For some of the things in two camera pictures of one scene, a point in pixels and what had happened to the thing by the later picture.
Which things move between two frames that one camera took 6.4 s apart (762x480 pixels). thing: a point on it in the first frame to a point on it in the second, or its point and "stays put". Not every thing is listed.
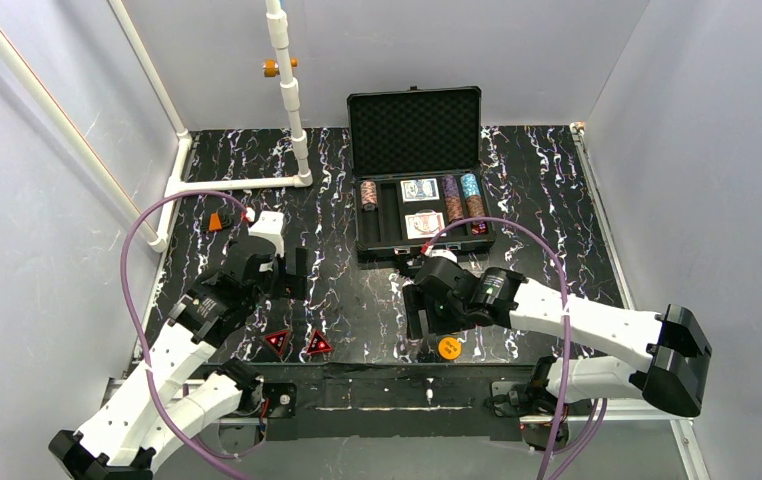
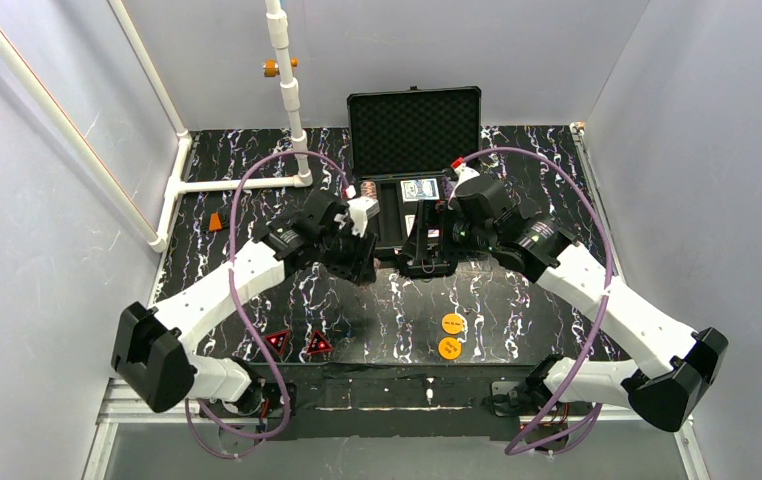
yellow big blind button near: x=449 y=348 stays put
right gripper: x=414 y=312 to x=425 y=258
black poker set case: x=415 y=155 stays put
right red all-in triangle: x=318 y=344 stays put
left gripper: x=289 y=273 to x=352 y=263
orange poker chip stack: x=369 y=195 stays put
